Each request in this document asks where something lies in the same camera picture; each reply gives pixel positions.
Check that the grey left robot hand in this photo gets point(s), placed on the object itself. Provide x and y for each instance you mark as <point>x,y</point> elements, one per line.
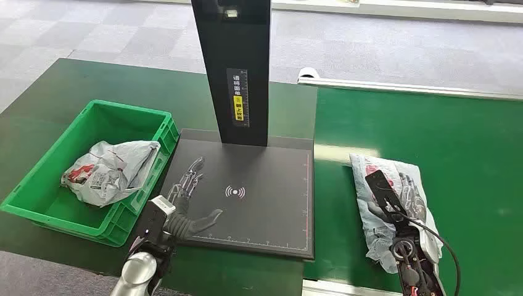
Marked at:
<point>183,206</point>

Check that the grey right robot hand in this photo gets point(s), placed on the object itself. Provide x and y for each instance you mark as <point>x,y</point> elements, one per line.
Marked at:
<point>414,200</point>

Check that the grey red-printed mailer package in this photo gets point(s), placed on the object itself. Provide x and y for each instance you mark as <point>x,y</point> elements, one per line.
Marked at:
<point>378,235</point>

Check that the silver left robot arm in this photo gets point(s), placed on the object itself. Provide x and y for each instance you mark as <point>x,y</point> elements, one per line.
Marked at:
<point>137,271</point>

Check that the black weighing device with column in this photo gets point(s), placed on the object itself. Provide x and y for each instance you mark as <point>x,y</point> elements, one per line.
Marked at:
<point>261,192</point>

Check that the green belt conveyor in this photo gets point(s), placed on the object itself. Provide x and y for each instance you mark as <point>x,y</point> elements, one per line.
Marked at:
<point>449,163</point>

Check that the crumpled grey mailer bag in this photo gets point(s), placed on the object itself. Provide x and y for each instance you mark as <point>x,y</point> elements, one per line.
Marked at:
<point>108,171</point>

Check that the black yellow label sticker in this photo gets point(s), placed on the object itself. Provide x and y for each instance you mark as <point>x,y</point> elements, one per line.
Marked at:
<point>238,98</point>

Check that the green plastic crate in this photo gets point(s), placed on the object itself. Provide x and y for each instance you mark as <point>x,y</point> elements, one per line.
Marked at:
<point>49,196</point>

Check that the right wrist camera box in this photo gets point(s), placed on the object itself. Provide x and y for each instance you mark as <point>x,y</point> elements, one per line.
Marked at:
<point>384,194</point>

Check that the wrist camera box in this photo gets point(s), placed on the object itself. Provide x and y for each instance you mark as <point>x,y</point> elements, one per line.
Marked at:
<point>153,220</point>
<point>384,194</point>

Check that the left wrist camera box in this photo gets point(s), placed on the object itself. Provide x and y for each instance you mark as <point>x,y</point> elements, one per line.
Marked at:
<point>153,220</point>

